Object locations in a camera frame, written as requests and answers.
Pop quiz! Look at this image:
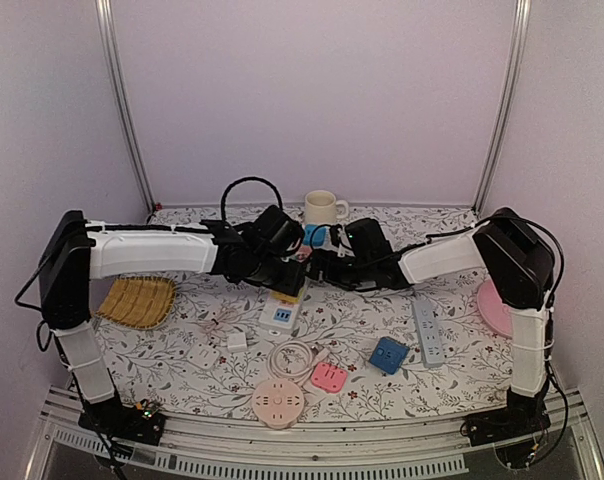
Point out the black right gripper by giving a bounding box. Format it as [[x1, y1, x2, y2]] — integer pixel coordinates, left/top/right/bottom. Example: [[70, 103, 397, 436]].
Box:
[[306, 248, 375, 291]]

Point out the light blue small adapter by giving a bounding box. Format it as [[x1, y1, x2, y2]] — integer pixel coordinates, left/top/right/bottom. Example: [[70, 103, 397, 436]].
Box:
[[303, 224, 328, 249]]

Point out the white colourful power strip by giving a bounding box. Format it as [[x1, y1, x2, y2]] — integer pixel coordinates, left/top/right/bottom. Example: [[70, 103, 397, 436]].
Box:
[[258, 278, 309, 335]]

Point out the thin pink usb cable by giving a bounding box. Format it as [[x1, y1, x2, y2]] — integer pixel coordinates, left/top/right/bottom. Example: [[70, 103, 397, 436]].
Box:
[[196, 307, 246, 341]]

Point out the small white usb charger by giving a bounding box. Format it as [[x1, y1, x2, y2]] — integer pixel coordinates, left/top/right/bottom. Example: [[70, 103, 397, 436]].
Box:
[[226, 332, 249, 353]]

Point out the grey blue power strip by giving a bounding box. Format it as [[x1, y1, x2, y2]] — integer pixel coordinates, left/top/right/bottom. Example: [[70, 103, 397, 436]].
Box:
[[412, 299, 445, 369]]

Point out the dark blue cube socket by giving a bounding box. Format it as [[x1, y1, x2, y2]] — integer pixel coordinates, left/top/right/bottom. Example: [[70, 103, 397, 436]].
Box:
[[368, 337, 409, 375]]

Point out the pink power cable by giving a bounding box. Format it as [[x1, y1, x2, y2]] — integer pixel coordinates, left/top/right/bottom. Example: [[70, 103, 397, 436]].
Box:
[[266, 340, 333, 389]]

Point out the white square plug adapter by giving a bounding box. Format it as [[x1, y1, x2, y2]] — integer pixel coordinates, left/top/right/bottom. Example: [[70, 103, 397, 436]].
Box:
[[188, 343, 221, 371]]

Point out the pink square plug adapter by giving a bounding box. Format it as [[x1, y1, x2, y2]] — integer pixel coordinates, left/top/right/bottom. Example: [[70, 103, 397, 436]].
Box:
[[310, 362, 348, 394]]

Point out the pink round power strip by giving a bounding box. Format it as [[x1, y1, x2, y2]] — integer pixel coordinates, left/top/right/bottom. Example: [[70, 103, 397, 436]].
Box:
[[251, 379, 305, 430]]

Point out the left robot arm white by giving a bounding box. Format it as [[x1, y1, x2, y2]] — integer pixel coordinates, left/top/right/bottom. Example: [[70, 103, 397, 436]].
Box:
[[28, 205, 305, 434]]

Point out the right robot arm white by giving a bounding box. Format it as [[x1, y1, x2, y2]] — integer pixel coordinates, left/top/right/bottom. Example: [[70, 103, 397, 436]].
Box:
[[307, 207, 565, 436]]

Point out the cream ceramic mug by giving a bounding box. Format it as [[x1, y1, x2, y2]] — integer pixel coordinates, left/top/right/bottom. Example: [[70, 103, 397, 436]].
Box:
[[304, 190, 350, 225]]

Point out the yellow woven basket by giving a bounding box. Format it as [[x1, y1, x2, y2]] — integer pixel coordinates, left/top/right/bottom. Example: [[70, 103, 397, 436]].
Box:
[[97, 276, 177, 330]]

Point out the pink round plate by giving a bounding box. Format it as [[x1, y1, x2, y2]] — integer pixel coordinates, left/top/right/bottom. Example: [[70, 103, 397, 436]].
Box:
[[476, 280, 513, 338]]

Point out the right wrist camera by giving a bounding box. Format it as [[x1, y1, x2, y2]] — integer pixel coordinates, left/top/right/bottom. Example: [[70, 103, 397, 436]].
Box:
[[329, 224, 348, 258]]

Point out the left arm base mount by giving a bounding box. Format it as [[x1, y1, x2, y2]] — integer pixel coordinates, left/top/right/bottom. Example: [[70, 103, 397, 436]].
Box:
[[78, 395, 166, 446]]

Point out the front aluminium rail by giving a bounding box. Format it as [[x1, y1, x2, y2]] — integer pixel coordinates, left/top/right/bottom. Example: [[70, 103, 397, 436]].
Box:
[[25, 387, 604, 479]]

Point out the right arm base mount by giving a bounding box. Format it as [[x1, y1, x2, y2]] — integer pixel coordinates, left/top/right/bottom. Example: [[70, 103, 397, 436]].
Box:
[[460, 384, 551, 446]]

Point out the aluminium frame post left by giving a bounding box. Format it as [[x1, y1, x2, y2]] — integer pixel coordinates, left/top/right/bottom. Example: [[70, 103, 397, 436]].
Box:
[[95, 0, 156, 213]]

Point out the aluminium frame post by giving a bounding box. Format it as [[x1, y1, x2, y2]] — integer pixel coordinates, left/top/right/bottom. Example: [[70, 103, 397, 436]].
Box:
[[472, 0, 532, 213], [95, 0, 156, 213]]

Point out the aluminium frame post right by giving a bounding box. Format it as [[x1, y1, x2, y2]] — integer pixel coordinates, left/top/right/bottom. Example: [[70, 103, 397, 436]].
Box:
[[472, 0, 532, 213]]

